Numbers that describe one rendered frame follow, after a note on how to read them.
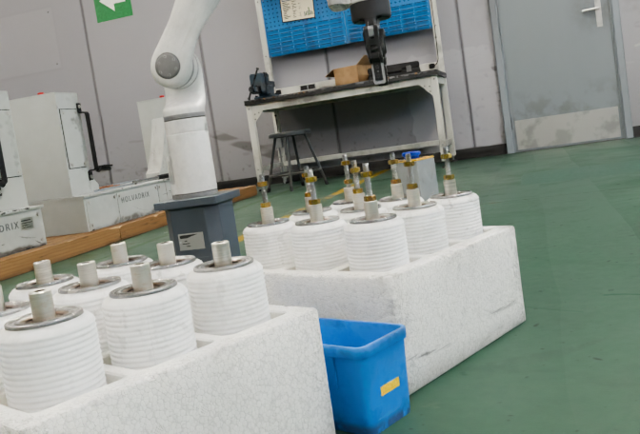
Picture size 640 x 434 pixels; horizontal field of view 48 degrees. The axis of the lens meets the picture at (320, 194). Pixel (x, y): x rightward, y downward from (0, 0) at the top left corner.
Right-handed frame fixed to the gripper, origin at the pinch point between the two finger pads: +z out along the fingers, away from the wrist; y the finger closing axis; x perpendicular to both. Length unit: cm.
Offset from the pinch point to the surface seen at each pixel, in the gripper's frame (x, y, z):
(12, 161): 180, 159, -1
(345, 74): 62, 464, -37
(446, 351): -6, -27, 45
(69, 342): 28, -75, 25
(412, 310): -1.9, -32.7, 36.6
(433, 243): -5.9, -19.7, 29.2
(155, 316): 23, -66, 25
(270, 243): 21.7, -17.9, 25.9
